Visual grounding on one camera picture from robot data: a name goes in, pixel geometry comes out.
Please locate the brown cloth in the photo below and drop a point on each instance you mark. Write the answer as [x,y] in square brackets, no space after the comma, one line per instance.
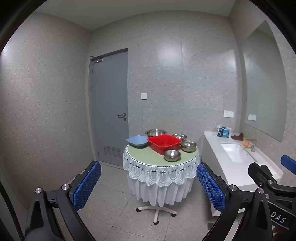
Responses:
[237,137]

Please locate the wall mirror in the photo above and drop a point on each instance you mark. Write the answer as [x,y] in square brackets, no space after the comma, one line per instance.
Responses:
[263,88]

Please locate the grey door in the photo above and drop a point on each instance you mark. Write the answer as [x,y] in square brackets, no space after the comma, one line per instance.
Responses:
[108,92]

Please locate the metal faucet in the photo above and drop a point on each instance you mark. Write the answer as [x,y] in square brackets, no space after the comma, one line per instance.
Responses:
[253,144]

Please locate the red plastic basin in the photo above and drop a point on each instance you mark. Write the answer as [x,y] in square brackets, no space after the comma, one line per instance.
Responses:
[164,142]

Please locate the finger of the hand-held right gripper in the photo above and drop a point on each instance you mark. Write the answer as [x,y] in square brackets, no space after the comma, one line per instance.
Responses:
[288,163]
[261,173]

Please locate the large steel bowl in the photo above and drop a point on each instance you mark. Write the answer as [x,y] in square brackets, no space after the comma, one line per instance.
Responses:
[155,132]

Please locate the white wall outlet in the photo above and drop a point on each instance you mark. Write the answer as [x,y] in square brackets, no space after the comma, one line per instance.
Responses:
[228,113]

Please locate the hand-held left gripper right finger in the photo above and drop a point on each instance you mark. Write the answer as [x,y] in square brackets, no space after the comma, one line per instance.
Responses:
[210,186]

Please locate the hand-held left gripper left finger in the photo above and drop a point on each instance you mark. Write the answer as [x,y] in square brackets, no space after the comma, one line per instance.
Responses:
[86,185]

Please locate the metal door closer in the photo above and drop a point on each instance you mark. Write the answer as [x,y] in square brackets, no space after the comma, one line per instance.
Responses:
[97,58]

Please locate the small steel bowl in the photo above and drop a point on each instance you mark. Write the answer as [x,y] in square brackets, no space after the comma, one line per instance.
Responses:
[179,136]
[189,146]
[172,155]

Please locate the white table base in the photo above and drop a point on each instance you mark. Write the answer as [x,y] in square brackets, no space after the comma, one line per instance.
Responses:
[156,212]

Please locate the orange sponge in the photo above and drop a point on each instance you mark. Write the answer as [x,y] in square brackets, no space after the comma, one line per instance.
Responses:
[246,144]

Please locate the white sink basin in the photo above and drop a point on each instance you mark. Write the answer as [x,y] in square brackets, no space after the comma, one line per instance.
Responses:
[235,151]

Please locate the white sink counter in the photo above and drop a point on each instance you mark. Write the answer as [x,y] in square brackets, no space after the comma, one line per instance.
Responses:
[215,157]

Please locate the blue square plate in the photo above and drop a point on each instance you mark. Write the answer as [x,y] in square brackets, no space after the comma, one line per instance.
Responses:
[137,141]

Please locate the blue tissue packet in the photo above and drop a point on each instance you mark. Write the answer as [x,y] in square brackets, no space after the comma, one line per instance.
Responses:
[223,131]

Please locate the white light switch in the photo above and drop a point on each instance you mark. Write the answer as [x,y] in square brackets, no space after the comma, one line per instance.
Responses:
[144,96]

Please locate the green checkered table mat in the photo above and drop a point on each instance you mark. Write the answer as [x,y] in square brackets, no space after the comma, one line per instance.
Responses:
[143,154]

